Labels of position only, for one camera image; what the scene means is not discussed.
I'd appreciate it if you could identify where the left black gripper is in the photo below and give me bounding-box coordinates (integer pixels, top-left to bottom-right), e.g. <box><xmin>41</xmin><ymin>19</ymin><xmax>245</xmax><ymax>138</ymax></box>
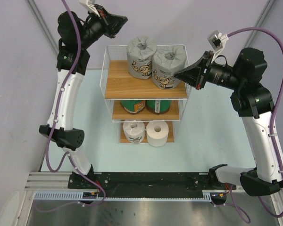
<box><xmin>77</xmin><ymin>4</ymin><xmax>128</xmax><ymax>49</ymax></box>

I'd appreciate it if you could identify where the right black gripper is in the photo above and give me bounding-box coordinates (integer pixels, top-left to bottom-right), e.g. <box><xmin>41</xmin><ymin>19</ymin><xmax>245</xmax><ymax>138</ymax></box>
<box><xmin>174</xmin><ymin>51</ymin><xmax>243</xmax><ymax>90</ymax></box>

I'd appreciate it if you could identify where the grey roll front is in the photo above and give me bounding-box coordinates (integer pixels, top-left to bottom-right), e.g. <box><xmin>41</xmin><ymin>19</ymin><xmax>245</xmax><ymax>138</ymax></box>
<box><xmin>152</xmin><ymin>45</ymin><xmax>187</xmax><ymax>89</ymax></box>

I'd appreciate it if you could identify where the grey roll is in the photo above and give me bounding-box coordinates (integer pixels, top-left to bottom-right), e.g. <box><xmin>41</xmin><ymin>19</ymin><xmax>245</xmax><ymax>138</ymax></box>
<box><xmin>152</xmin><ymin>45</ymin><xmax>187</xmax><ymax>89</ymax></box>
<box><xmin>126</xmin><ymin>36</ymin><xmax>157</xmax><ymax>80</ymax></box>

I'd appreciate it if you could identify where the grey roll back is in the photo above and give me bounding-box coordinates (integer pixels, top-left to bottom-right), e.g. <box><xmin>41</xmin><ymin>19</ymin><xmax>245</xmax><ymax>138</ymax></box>
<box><xmin>126</xmin><ymin>36</ymin><xmax>157</xmax><ymax>80</ymax></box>

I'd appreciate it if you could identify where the white wire wooden shelf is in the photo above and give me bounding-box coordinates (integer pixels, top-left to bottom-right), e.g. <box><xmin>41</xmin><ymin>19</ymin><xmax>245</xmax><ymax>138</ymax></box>
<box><xmin>100</xmin><ymin>45</ymin><xmax>191</xmax><ymax>143</ymax></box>

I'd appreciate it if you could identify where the unwrapped white paper roll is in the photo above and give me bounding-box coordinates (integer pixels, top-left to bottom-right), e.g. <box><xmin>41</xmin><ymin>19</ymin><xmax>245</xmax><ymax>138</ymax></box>
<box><xmin>146</xmin><ymin>121</ymin><xmax>169</xmax><ymax>147</ymax></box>

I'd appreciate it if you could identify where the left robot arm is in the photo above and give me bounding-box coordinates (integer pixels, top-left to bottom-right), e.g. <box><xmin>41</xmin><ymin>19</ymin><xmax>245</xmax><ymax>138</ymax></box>
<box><xmin>39</xmin><ymin>4</ymin><xmax>128</xmax><ymax>188</ymax></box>

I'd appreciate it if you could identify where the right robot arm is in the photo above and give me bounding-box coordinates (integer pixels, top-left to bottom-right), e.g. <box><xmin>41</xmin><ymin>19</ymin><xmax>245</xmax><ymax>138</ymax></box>
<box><xmin>174</xmin><ymin>48</ymin><xmax>283</xmax><ymax>197</ymax></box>

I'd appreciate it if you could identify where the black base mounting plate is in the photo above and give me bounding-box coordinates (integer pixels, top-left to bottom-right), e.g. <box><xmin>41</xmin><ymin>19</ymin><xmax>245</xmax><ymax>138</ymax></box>
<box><xmin>67</xmin><ymin>172</ymin><xmax>236</xmax><ymax>204</ymax></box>

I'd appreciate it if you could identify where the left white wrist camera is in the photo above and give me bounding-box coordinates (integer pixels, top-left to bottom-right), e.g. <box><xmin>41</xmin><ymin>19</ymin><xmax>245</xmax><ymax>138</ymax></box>
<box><xmin>79</xmin><ymin>0</ymin><xmax>100</xmax><ymax>17</ymax></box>

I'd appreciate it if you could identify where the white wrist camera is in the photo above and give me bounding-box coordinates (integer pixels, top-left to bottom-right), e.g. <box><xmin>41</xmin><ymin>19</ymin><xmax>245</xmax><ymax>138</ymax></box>
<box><xmin>79</xmin><ymin>0</ymin><xmax>100</xmax><ymax>17</ymax></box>
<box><xmin>207</xmin><ymin>30</ymin><xmax>229</xmax><ymax>61</ymax></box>

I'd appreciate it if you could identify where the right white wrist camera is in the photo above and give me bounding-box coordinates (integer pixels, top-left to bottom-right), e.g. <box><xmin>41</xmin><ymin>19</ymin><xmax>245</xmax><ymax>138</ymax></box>
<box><xmin>207</xmin><ymin>30</ymin><xmax>229</xmax><ymax>61</ymax></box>

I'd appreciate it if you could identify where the aluminium frame rail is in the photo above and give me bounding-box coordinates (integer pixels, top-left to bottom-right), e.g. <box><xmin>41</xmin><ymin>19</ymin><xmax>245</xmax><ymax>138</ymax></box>
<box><xmin>25</xmin><ymin>171</ymin><xmax>74</xmax><ymax>191</ymax></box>

